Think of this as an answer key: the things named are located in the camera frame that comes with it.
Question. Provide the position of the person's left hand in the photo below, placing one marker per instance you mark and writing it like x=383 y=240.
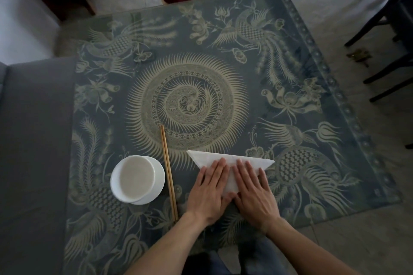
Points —
x=208 y=194

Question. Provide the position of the person's right hand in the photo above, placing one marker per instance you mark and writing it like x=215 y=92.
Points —
x=255 y=197

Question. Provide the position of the white paper napkin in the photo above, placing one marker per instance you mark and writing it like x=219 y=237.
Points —
x=209 y=157

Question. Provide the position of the person's right forearm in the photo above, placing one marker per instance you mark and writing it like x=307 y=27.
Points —
x=303 y=252

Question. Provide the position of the person's left forearm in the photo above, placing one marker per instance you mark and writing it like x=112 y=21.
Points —
x=167 y=249

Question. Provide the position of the person's blue jeans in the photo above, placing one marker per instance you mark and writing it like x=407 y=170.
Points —
x=206 y=265

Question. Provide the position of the white saucer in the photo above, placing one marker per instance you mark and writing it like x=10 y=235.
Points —
x=160 y=184

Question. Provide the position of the white bowl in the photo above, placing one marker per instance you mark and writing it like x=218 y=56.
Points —
x=134 y=179

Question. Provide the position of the blue phoenix patterned tablecloth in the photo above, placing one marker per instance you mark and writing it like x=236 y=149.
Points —
x=251 y=107

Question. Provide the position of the small floor debris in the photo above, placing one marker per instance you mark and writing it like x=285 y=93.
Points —
x=358 y=56

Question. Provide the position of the grey upholstered sofa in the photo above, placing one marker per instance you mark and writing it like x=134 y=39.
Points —
x=32 y=155

